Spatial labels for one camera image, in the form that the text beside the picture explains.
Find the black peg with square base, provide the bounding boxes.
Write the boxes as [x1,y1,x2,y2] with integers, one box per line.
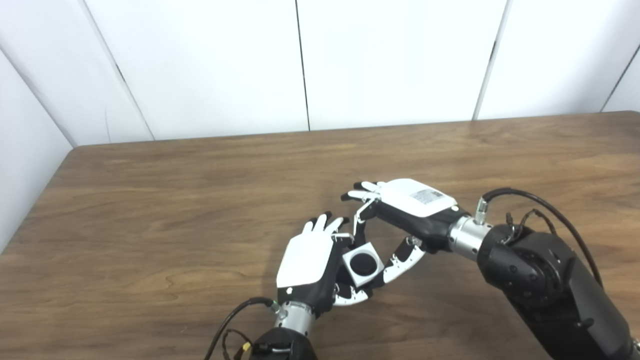
[350,252,377,277]

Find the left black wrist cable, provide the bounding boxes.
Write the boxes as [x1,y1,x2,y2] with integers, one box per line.
[204,296,278,360]

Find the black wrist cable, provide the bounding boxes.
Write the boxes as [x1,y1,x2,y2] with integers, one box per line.
[475,188,604,288]
[204,296,278,360]

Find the white square piece with hole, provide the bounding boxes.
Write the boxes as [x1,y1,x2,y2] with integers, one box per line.
[342,242,386,288]

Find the thin wires with yellow connector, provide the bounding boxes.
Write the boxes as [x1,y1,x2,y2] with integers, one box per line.
[221,328,256,360]

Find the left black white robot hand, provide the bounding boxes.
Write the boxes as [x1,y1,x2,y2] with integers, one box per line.
[276,211,373,316]

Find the thin black wire bundle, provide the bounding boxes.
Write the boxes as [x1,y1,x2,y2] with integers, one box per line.
[502,209,558,243]

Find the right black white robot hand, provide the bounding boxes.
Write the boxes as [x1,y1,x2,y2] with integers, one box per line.
[341,178,473,288]

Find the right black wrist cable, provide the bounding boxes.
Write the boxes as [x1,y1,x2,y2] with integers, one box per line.
[475,188,604,288]

